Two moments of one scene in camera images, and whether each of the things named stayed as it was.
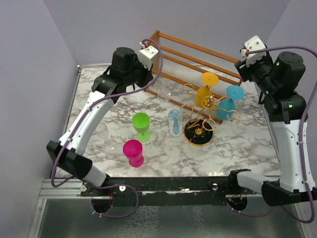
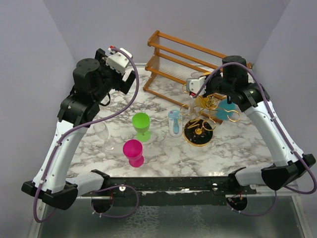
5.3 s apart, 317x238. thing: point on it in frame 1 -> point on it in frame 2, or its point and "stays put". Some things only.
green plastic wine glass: [141, 121] stays put
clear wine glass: [164, 93] -> [194, 108]
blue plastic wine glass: [226, 108] stays put
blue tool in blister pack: [175, 121] stays put
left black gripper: [148, 75] -> [124, 85]
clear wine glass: [102, 133] stays put
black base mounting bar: [176, 191] stays put
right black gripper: [244, 70] -> [208, 92]
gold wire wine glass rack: [196, 130] stays put
